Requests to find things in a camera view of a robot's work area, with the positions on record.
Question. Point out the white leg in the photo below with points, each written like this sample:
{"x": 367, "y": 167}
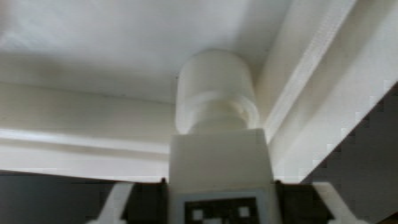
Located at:
{"x": 221, "y": 179}

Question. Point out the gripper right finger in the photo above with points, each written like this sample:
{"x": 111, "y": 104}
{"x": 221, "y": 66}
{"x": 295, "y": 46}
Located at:
{"x": 311, "y": 204}

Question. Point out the white square tabletop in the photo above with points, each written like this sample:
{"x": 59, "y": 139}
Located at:
{"x": 120, "y": 67}

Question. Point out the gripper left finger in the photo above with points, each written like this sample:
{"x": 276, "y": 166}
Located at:
{"x": 136, "y": 205}

